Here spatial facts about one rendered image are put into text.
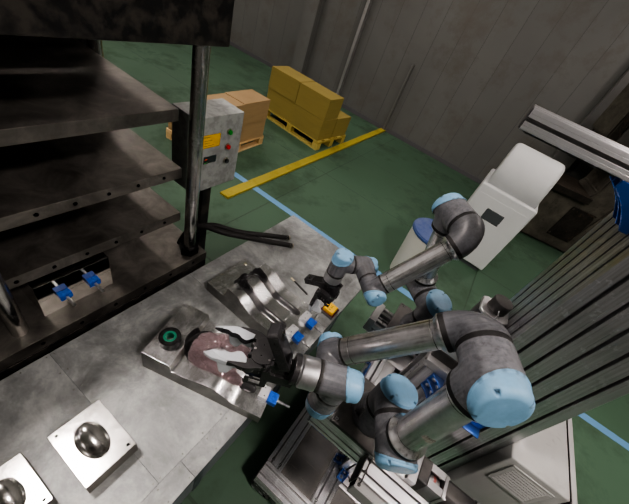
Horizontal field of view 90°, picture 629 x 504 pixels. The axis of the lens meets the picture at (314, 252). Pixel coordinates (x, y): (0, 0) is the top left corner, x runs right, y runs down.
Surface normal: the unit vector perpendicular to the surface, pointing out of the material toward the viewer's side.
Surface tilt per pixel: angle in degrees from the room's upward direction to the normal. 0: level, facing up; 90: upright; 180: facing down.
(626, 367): 90
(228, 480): 0
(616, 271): 90
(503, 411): 83
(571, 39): 90
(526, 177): 71
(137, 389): 0
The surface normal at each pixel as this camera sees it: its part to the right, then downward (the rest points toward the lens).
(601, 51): -0.54, 0.44
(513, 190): -0.44, 0.17
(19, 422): 0.30, -0.70
